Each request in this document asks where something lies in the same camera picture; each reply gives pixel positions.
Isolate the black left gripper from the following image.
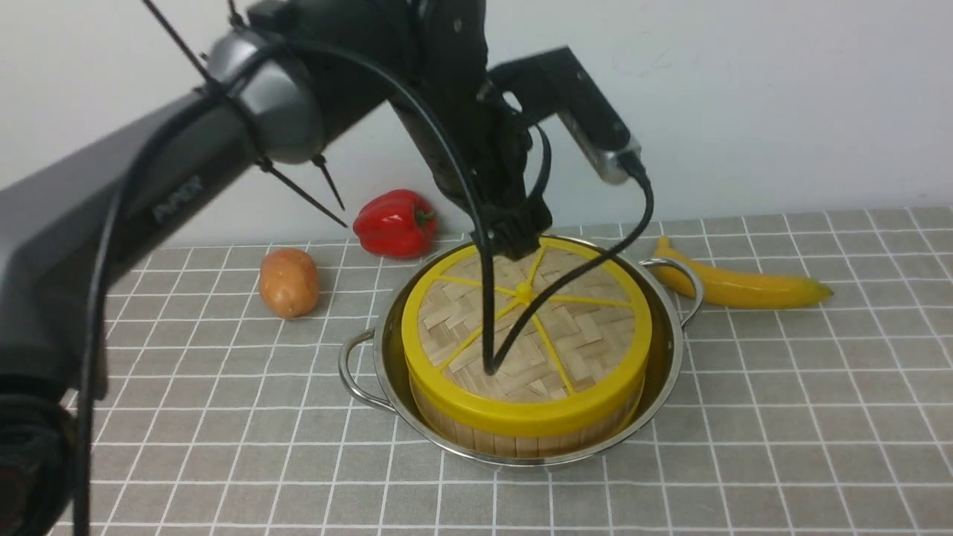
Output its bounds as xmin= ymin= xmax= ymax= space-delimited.
xmin=416 ymin=82 xmax=552 ymax=259

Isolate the yellow bamboo steamer lid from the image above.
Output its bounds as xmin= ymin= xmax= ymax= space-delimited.
xmin=399 ymin=245 xmax=653 ymax=403

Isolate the yellow bamboo steamer basket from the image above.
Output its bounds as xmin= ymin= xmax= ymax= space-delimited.
xmin=409 ymin=373 xmax=646 ymax=460

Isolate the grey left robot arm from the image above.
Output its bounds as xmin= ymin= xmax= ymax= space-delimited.
xmin=2 ymin=1 xmax=552 ymax=535

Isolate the stainless steel pot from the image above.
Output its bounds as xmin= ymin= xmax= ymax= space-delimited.
xmin=337 ymin=244 xmax=702 ymax=471

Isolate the red bell pepper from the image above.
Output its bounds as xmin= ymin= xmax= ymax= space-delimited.
xmin=351 ymin=189 xmax=438 ymax=259

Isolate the brown potato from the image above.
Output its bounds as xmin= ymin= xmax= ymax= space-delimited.
xmin=258 ymin=248 xmax=320 ymax=319

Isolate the yellow banana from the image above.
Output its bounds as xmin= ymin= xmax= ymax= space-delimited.
xmin=654 ymin=235 xmax=834 ymax=310

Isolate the grey checked tablecloth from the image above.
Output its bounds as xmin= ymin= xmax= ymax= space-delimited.
xmin=91 ymin=207 xmax=952 ymax=535

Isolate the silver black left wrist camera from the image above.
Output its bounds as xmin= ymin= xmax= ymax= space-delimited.
xmin=489 ymin=47 xmax=648 ymax=185

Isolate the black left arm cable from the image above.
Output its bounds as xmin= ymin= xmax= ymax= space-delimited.
xmin=72 ymin=37 xmax=655 ymax=536

